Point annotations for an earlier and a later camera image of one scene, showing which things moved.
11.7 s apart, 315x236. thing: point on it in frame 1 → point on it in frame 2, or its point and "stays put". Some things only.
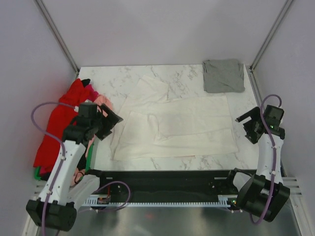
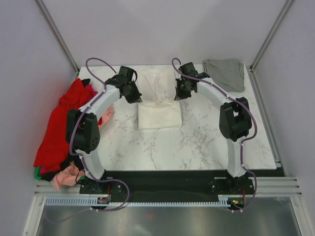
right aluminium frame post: [285, 8] stays put
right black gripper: [255, 114] → [180, 95]
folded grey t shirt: [223, 76] stays put
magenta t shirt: [93, 94] stays put
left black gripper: [113, 120] → [136, 98]
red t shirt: [66, 112] stays put
